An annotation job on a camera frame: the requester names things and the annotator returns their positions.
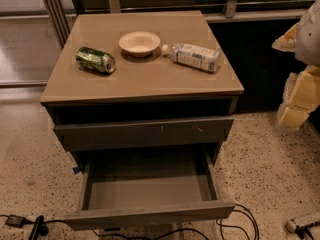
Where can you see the black power adapter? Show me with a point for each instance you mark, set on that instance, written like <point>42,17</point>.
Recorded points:
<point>15,221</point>

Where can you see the clear plastic water bottle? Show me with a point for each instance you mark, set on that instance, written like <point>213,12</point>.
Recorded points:
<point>197,57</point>

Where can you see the grey drawer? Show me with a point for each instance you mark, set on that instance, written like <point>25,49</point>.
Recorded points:
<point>150,133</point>
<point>148,188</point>

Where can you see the white power strip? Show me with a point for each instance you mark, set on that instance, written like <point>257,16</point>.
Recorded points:
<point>309,220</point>

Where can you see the green soda can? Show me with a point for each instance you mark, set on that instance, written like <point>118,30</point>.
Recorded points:
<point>95,60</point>

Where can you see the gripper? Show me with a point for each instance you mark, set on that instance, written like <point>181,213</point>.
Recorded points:
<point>309,39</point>

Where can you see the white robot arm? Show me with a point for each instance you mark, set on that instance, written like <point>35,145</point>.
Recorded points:
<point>303,38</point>

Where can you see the blue tape piece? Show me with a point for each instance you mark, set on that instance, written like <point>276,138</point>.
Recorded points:
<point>76,170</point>

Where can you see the white paper bowl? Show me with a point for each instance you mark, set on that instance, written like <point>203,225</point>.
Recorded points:
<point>139,43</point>

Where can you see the metal railing frame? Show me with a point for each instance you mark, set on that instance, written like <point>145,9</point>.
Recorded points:
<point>213,10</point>

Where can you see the grey drawer cabinet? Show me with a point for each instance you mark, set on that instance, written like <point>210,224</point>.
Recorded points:
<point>153,88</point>

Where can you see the grey top drawer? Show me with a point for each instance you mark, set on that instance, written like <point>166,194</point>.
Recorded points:
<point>150,133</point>

